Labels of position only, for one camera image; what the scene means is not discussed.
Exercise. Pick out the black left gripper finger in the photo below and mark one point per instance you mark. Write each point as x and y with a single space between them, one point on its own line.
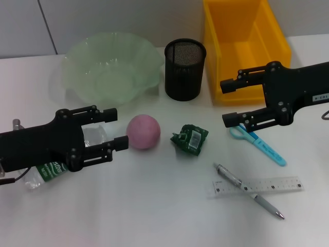
105 149
102 114

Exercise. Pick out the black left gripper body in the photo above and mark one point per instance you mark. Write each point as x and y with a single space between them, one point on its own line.
38 144

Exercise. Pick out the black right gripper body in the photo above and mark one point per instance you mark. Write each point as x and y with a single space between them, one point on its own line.
290 87

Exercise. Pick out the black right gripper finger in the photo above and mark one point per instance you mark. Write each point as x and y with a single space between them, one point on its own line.
257 119
231 85

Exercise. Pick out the clear green-label water bottle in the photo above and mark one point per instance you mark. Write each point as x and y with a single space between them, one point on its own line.
51 171

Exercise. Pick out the pink peach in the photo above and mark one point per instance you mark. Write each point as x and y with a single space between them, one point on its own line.
144 131

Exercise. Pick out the green plastic wrapper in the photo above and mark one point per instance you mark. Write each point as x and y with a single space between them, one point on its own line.
191 140

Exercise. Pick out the blue scissors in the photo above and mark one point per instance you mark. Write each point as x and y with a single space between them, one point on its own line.
267 150

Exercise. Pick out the black mesh pen holder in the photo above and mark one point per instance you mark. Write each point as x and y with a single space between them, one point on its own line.
183 74

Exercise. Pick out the translucent green fruit plate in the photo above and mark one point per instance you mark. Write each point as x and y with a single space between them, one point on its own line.
110 64

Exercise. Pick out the transparent plastic ruler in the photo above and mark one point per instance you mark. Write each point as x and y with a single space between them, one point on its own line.
282 186

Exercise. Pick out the grey clear pen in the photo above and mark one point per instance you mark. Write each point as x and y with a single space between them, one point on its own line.
264 203

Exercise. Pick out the yellow plastic bin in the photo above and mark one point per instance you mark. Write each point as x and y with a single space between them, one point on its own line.
231 59

